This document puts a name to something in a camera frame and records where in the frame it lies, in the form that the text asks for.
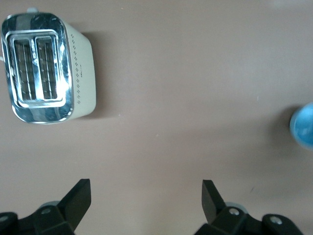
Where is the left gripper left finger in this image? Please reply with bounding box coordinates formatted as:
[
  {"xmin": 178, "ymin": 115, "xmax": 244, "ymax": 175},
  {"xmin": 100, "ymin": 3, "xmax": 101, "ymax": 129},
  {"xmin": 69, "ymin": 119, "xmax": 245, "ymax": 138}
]
[{"xmin": 0, "ymin": 179, "xmax": 92, "ymax": 235}]

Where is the chrome and cream toaster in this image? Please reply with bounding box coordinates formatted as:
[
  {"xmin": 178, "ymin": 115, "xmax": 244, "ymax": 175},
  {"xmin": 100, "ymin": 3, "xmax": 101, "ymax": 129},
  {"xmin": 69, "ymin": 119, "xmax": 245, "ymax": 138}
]
[{"xmin": 0, "ymin": 7, "xmax": 97, "ymax": 125}]

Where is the blue ceramic bowl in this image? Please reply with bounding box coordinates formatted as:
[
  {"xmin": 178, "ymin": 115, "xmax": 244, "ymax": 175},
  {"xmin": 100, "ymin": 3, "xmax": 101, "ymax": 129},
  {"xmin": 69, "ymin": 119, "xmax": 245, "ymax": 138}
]
[{"xmin": 289, "ymin": 102, "xmax": 313, "ymax": 151}]

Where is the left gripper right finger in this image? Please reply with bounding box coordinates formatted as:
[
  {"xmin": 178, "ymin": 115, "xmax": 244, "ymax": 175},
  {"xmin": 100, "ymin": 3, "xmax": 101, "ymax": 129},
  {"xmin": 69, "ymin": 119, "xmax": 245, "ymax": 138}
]
[{"xmin": 194, "ymin": 179, "xmax": 304, "ymax": 235}]

